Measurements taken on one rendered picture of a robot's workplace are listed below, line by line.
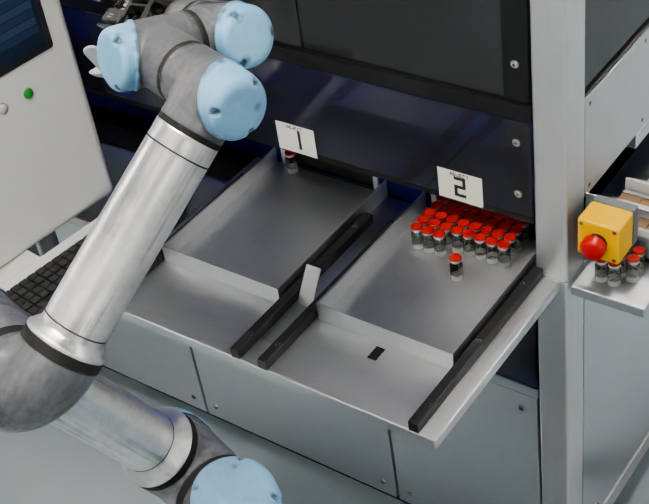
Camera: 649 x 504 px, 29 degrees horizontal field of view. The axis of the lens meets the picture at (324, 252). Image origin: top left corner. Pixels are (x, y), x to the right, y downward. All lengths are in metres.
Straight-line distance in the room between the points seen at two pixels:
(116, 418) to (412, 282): 0.70
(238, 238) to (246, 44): 0.89
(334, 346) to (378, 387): 0.12
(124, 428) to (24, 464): 1.63
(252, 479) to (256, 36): 0.59
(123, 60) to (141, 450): 0.55
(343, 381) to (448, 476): 0.73
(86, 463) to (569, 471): 1.29
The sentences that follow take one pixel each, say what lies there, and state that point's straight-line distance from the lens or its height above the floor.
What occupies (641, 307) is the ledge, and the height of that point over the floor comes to 0.88.
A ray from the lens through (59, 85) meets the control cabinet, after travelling 2.45.
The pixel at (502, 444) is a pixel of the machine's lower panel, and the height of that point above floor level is 0.41.
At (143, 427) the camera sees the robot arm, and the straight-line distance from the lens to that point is 1.66.
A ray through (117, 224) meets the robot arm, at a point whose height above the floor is 1.50.
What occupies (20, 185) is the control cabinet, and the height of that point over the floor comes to 0.95.
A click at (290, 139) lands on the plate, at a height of 1.02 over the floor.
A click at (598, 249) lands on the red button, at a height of 1.00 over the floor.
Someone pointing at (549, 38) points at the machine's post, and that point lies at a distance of 1.86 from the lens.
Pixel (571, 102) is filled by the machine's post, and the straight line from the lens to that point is 1.92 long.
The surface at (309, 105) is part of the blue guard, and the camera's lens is 2.20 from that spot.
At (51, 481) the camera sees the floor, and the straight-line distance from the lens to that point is 3.19.
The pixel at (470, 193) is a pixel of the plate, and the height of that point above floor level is 1.01.
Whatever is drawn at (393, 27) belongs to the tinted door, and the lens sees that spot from 2.01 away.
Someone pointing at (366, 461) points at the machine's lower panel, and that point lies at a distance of 2.81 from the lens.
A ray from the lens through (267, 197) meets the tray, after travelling 2.37.
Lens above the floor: 2.27
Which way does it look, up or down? 39 degrees down
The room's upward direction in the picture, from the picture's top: 9 degrees counter-clockwise
